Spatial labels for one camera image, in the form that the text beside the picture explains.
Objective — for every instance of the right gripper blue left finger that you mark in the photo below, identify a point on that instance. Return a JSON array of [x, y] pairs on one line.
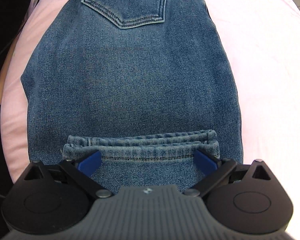
[[79, 172]]

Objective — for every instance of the blue denim jeans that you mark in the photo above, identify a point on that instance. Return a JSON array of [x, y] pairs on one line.
[[144, 82]]

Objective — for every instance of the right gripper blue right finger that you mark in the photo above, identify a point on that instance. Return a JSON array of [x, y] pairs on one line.
[[215, 171]]

